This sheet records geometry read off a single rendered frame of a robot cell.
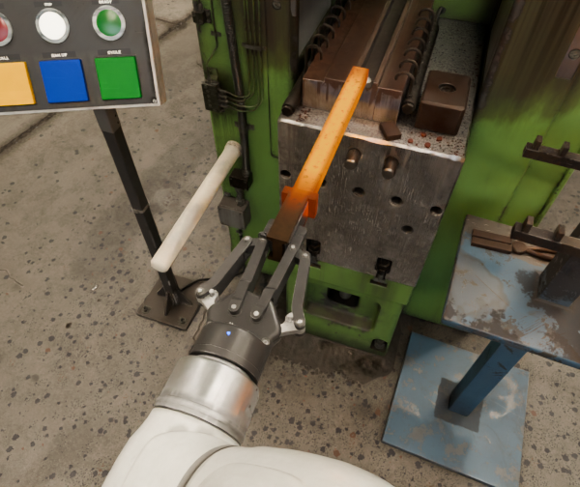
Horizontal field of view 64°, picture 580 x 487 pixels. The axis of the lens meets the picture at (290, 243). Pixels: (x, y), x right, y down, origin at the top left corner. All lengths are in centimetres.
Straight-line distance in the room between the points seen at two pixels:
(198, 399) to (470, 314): 67
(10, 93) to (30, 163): 153
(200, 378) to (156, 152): 202
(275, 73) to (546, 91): 59
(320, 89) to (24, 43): 56
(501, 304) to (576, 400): 87
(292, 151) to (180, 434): 73
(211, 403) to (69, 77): 73
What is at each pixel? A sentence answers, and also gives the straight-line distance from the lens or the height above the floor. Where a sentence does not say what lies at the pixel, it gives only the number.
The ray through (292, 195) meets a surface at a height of 108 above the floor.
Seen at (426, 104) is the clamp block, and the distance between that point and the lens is 96.
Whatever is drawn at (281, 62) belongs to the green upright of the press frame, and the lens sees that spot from 116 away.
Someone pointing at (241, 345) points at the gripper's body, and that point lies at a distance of 46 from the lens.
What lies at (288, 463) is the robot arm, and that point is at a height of 118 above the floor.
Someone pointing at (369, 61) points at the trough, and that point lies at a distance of 104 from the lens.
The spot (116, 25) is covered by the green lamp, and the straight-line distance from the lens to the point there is 99.
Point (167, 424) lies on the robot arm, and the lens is 43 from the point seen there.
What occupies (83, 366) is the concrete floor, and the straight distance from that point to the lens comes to 178.
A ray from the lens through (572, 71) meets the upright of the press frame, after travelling 109.
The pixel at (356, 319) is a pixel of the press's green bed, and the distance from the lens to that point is 156.
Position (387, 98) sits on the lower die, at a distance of 96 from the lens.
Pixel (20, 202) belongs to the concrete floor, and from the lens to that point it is 239.
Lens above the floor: 151
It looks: 52 degrees down
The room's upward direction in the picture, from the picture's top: straight up
